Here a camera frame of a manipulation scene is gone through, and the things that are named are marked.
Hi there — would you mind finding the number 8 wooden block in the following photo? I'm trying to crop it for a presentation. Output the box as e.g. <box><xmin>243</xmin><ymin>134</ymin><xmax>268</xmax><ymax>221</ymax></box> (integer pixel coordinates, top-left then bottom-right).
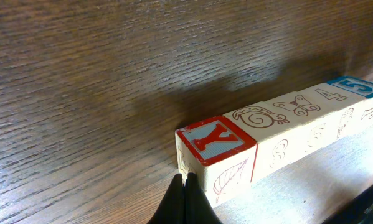
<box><xmin>224</xmin><ymin>102</ymin><xmax>303</xmax><ymax>184</ymax></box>

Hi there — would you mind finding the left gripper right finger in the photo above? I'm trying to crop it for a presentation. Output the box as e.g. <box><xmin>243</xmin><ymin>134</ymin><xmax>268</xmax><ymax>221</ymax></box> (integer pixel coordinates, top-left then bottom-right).
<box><xmin>184</xmin><ymin>172</ymin><xmax>222</xmax><ymax>224</ymax></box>

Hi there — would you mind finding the blue-sided leaf block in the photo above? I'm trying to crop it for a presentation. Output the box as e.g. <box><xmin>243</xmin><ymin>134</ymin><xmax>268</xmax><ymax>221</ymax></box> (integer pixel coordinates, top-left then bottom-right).
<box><xmin>175</xmin><ymin>116</ymin><xmax>257</xmax><ymax>208</ymax></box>

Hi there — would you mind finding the yellow-sided wooden block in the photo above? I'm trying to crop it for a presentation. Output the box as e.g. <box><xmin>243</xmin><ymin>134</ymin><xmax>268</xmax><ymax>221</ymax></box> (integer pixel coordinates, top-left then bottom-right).
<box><xmin>326</xmin><ymin>76</ymin><xmax>373</xmax><ymax>134</ymax></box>

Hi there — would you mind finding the red-sided number 5 block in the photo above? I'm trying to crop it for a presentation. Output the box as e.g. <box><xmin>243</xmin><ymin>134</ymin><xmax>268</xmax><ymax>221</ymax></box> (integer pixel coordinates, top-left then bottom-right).
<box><xmin>266</xmin><ymin>91</ymin><xmax>336</xmax><ymax>162</ymax></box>

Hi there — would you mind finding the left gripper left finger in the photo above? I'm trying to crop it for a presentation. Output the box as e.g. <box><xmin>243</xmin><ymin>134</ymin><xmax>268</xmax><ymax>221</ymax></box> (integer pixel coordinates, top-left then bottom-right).
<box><xmin>148</xmin><ymin>174</ymin><xmax>184</xmax><ymax>224</ymax></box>

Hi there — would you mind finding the ice cream picture block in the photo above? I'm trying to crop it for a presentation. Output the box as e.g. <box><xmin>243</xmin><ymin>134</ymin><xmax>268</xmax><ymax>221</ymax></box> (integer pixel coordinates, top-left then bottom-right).
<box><xmin>299</xmin><ymin>83</ymin><xmax>363</xmax><ymax>143</ymax></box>

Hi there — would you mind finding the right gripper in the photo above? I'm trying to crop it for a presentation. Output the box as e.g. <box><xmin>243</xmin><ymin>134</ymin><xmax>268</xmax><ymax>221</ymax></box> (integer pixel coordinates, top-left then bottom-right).
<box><xmin>323</xmin><ymin>185</ymin><xmax>373</xmax><ymax>224</ymax></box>

